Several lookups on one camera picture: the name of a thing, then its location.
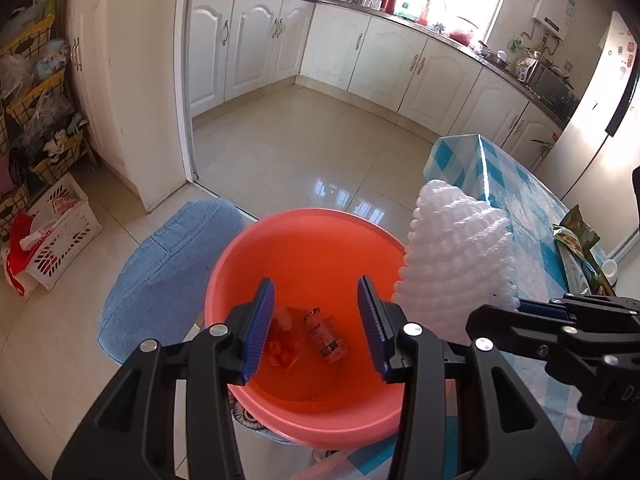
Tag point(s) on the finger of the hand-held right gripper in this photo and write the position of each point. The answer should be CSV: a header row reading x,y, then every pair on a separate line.
x,y
535,305
510,327

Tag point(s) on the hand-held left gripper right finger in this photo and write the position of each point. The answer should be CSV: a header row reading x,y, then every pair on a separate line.
x,y
372,330

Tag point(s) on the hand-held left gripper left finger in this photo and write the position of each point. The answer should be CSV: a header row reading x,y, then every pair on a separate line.
x,y
257,332

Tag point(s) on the orange plastic basin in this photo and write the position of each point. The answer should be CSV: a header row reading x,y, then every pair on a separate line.
x,y
310,260

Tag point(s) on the white foam fruit net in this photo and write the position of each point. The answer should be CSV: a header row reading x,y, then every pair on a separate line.
x,y
450,250

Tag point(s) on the person's right forearm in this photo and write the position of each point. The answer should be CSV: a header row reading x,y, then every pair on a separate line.
x,y
607,442

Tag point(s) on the red clear plastic wrapper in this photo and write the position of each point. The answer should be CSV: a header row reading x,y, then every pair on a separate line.
x,y
280,350

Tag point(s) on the small labelled bottle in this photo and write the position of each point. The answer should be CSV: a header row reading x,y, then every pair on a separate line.
x,y
325,337

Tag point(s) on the white bottle cap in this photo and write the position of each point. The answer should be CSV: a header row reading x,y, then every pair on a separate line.
x,y
609,267

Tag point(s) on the green snack packet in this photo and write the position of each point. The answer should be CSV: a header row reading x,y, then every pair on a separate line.
x,y
580,232

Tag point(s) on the table with blue checked cloth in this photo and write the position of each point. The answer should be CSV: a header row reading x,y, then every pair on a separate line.
x,y
500,170

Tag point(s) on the silver refrigerator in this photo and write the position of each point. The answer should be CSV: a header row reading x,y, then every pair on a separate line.
x,y
595,110

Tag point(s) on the countertop oven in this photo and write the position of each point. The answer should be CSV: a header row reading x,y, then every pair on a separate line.
x,y
550,85

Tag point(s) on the white plastic basket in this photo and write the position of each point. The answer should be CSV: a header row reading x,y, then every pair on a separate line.
x,y
60,230

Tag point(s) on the red plastic bag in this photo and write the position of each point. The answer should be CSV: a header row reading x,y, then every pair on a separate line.
x,y
17,255

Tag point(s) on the small metal pot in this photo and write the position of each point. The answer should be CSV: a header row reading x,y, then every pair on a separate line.
x,y
494,56

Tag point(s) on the tall white cabinet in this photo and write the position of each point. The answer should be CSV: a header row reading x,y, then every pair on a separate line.
x,y
130,85

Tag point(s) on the red plastic strainer basket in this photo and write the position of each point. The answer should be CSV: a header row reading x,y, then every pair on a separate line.
x,y
464,32

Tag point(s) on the white kitchen cabinets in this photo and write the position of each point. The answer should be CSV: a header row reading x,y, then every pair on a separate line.
x,y
350,45

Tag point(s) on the white water heater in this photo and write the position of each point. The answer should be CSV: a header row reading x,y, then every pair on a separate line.
x,y
552,7

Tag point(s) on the kitchen faucet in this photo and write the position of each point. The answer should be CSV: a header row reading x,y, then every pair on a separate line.
x,y
436,7

